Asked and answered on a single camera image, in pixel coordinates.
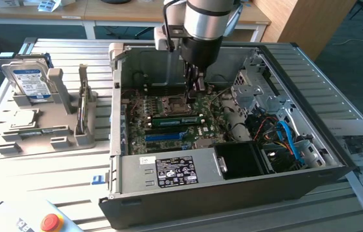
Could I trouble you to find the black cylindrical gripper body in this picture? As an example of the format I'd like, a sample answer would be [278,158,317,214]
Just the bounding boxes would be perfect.
[180,36,222,71]

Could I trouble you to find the installed green RAM stick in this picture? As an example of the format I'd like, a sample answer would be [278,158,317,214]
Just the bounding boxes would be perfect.
[150,116,201,128]

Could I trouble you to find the CPU socket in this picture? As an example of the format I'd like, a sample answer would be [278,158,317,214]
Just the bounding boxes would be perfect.
[157,96,190,115]

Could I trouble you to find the green motherboard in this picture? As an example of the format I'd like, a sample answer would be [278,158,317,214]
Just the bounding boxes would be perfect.
[120,88,233,156]

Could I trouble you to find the silver metal disk bay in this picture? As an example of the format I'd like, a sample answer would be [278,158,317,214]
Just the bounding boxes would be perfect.
[230,69,298,123]

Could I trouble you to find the blue expansion slot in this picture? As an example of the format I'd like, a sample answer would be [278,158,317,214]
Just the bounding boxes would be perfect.
[144,133,182,143]

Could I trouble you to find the graphics card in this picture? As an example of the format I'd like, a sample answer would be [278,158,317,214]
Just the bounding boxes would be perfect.
[76,63,93,130]

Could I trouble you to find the wooden cabinet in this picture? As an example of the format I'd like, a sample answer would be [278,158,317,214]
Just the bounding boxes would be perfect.
[253,0,357,62]

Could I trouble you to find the grey parts rack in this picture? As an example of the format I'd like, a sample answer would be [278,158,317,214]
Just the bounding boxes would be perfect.
[0,63,98,156]

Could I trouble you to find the grey power supply with label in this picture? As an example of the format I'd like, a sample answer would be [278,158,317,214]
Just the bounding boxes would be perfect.
[117,147,225,192]

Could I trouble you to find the hard disk with blue label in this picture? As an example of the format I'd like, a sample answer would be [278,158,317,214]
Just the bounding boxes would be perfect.
[0,61,52,100]

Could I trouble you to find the open black PC case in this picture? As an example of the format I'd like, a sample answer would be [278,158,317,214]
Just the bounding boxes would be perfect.
[97,42,356,230]

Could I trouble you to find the white printed card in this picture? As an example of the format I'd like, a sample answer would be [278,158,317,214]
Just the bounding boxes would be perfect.
[34,0,60,12]

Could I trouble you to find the silver CPU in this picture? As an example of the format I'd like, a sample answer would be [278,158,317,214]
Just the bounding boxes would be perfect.
[9,110,37,129]

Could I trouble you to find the blue disk caddy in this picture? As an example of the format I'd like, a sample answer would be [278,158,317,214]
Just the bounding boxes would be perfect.
[0,50,54,71]

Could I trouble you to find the printed paper sheets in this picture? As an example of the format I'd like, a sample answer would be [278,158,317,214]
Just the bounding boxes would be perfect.
[323,118,363,219]

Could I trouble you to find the white box with prints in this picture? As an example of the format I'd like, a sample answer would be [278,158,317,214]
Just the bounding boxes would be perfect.
[0,0,23,8]

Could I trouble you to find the red emergency stop button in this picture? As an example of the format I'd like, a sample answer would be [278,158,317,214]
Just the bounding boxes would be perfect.
[38,213,65,232]

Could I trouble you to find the grey control box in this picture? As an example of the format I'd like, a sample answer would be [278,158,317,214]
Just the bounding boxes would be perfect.
[0,195,82,232]

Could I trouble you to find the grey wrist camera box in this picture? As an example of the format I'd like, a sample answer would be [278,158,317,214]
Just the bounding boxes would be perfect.
[153,25,184,52]

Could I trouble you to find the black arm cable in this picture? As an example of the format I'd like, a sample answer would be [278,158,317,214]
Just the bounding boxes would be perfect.
[161,1,174,53]

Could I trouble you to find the blue SATA wire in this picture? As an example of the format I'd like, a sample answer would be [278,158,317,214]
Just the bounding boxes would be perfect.
[274,120,305,168]

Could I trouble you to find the wooden desk with white frame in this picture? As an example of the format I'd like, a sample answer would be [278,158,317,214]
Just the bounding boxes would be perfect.
[0,0,270,41]

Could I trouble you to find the white floor cable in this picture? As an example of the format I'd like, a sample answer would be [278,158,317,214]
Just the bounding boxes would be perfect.
[331,38,363,46]

